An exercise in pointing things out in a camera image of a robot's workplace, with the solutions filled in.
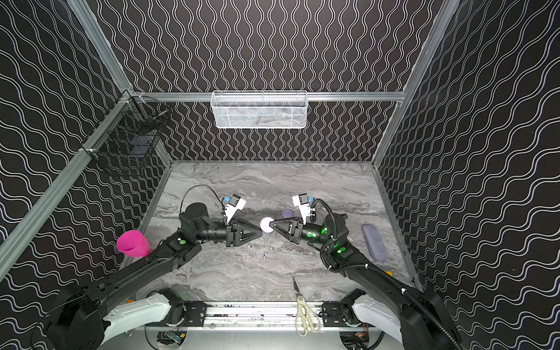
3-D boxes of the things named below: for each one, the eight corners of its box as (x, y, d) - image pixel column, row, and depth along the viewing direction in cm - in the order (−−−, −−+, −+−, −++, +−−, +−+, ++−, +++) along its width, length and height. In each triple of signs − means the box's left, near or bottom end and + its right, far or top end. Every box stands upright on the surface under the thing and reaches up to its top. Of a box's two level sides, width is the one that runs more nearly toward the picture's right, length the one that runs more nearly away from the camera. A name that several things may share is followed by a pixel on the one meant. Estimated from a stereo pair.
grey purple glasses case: (374, 262, 88) (377, 259, 86) (360, 227, 98) (362, 224, 96) (388, 260, 88) (390, 257, 86) (372, 226, 98) (374, 223, 96)
